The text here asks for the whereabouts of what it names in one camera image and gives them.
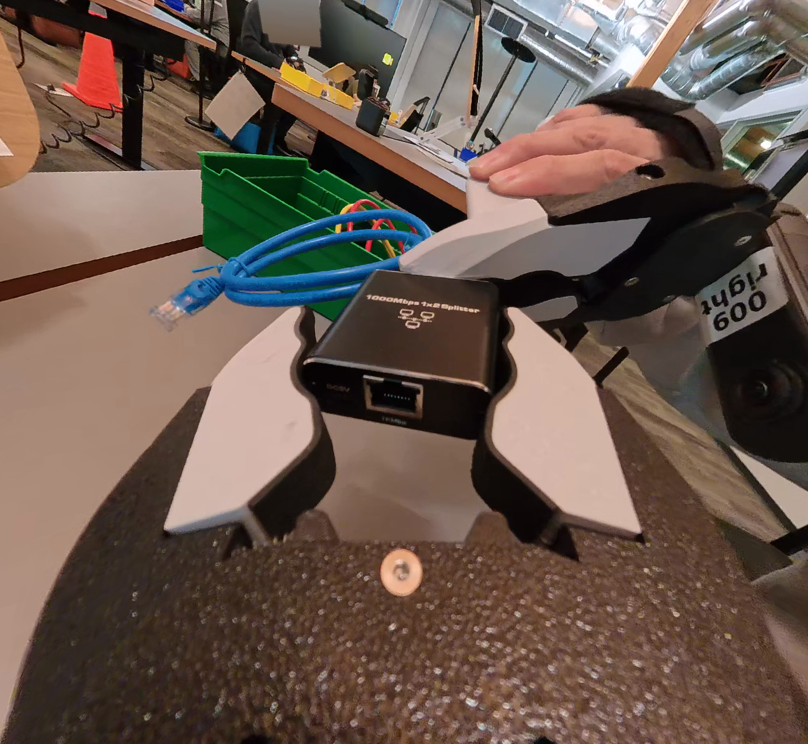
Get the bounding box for yellow cable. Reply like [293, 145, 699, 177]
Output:
[335, 207, 412, 260]

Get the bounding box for black cube device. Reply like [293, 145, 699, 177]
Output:
[355, 97, 386, 138]

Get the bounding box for wood-edged office table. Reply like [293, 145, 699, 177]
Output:
[232, 50, 471, 212]
[0, 0, 218, 172]

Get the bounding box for person's right hand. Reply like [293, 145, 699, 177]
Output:
[468, 103, 665, 198]

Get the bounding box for black ethernet splitter box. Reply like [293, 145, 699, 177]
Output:
[302, 270, 501, 441]

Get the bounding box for wooden instruction board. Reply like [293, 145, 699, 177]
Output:
[0, 34, 40, 188]
[466, 12, 484, 120]

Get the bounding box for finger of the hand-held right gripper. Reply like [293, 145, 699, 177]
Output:
[399, 178, 651, 282]

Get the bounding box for small yellow bin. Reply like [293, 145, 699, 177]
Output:
[279, 61, 354, 109]

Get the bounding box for red ethernet cable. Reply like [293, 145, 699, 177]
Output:
[344, 200, 406, 254]

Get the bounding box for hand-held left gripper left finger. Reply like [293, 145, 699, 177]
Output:
[163, 305, 338, 537]

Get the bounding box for black display screen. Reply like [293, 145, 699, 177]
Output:
[309, 0, 408, 89]

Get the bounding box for black floor lamp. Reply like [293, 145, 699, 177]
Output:
[481, 36, 537, 134]

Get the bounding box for silver ventilation duct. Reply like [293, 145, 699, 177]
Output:
[410, 0, 808, 103]

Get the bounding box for blue ethernet cable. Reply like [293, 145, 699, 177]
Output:
[149, 209, 436, 331]

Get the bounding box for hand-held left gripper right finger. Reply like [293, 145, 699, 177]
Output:
[472, 307, 643, 546]

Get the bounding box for green plastic bin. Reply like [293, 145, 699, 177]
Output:
[197, 151, 436, 322]

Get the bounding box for orange traffic cone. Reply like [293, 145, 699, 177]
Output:
[62, 31, 124, 109]

